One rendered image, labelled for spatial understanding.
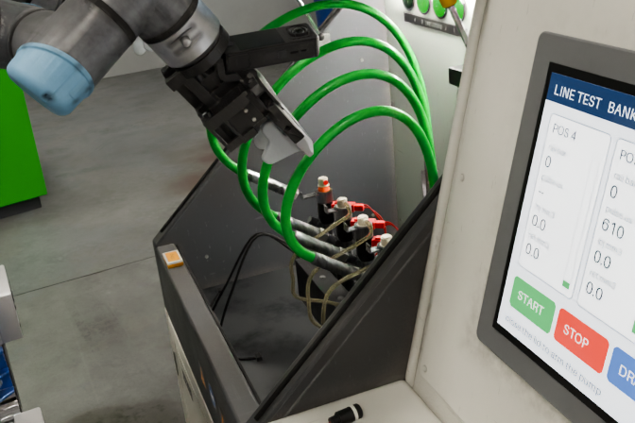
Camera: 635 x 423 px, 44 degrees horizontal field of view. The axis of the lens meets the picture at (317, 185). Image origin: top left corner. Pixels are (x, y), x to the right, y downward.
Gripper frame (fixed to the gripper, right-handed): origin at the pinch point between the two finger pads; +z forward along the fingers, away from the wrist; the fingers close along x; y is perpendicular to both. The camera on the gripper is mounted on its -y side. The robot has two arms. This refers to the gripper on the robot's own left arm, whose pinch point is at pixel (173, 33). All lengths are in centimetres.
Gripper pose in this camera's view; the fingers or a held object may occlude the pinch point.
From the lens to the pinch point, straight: 147.3
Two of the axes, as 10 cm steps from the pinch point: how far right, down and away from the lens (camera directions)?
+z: 8.4, 3.2, 4.5
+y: -3.2, 9.5, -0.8
